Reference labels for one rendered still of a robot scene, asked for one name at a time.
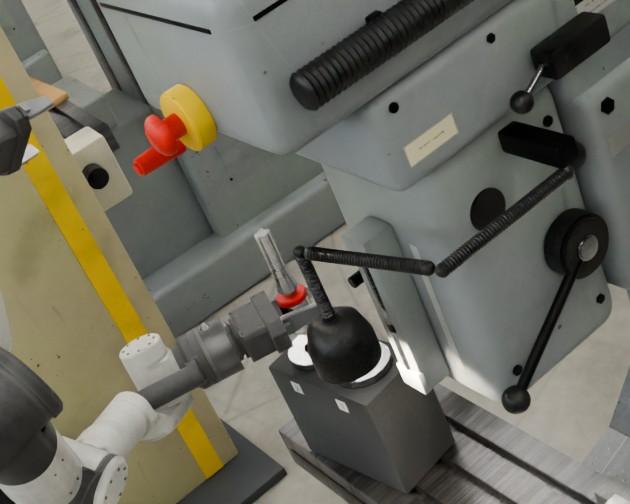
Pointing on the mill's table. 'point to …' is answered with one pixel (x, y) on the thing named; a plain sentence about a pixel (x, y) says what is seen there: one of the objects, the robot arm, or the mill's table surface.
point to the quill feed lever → (580, 257)
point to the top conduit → (368, 48)
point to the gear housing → (451, 94)
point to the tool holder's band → (292, 298)
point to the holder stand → (365, 418)
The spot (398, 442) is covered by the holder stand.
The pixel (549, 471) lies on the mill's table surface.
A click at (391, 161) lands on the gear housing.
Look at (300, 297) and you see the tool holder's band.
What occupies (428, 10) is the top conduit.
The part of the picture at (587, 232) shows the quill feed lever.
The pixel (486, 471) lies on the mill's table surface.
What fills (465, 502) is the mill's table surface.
